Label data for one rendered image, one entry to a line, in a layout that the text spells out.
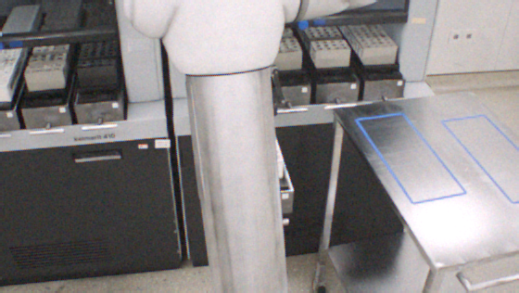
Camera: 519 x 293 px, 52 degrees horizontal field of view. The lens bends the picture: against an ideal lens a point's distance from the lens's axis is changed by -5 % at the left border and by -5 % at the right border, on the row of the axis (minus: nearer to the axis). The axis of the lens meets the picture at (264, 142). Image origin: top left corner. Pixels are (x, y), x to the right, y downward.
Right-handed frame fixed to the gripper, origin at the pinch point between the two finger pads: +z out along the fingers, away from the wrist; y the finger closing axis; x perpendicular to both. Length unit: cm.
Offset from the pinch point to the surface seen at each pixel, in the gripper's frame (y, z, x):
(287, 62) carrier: 16.6, 1.4, 31.0
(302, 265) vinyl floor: 24, 86, 23
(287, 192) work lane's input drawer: 5.3, 5.2, -21.6
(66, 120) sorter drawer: -50, 10, 24
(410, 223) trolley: 28.4, 3.5, -37.9
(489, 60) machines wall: 168, 71, 142
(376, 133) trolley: 32.4, 3.9, -5.1
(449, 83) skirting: 144, 85, 141
